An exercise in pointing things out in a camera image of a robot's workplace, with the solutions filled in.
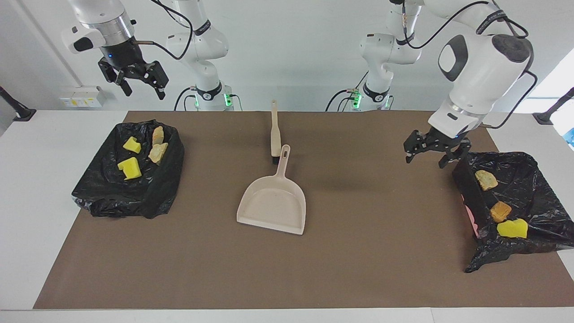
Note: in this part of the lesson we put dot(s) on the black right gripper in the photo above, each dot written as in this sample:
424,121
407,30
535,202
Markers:
125,58

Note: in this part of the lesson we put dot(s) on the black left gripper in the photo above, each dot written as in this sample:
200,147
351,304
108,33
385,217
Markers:
441,140

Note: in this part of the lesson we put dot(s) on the small striped croissant piece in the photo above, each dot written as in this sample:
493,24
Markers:
158,135

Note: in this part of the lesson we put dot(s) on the pale bread chunk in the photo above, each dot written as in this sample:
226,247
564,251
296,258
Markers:
486,180

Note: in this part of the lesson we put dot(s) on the small yellow sponge piece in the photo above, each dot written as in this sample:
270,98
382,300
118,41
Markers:
132,145

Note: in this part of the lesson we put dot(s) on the large striped croissant piece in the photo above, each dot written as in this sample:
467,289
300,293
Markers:
158,152

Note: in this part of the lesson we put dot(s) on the large yellow sponge piece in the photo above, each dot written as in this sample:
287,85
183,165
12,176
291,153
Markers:
130,169

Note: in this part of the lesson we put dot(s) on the brown round bread roll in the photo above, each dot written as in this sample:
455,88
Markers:
501,211

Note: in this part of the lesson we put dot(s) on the green and yellow sponge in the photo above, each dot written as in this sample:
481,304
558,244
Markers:
512,229

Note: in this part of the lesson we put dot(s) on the beige brush with black bristles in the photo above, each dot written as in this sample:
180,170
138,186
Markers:
275,130

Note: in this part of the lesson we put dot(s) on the beige plastic dustpan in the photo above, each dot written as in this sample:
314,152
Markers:
273,202

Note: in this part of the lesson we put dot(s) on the pink bin with black bag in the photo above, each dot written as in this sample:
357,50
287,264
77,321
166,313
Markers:
538,179

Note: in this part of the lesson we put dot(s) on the blue object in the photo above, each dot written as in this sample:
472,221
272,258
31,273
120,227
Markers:
571,137

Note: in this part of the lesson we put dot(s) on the brown table mat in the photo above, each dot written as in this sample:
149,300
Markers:
287,278

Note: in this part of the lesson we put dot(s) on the white wall socket box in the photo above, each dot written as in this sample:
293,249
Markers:
80,97

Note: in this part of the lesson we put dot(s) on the black camera stand foot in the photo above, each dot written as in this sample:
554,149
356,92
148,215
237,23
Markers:
545,117
20,112

